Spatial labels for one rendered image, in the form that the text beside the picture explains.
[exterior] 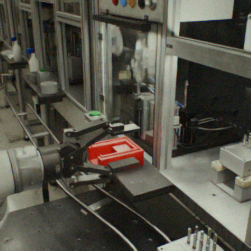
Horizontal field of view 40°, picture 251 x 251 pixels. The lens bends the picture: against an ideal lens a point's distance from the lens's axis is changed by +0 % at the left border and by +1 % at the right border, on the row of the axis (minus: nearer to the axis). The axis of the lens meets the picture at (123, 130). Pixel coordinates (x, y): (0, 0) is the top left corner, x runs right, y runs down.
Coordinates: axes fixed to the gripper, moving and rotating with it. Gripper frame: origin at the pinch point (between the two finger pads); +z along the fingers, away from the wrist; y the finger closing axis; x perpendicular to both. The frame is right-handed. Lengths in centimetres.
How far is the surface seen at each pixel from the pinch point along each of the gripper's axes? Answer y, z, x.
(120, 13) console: 26, 20, 45
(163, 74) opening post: 10.4, 21.4, 18.8
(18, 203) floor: -112, -7, 159
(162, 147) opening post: -12.8, 22.0, 18.5
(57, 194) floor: -112, 22, 158
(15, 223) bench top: -44, -22, 44
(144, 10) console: 27.4, 20.4, 29.0
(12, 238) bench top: -44, -24, 36
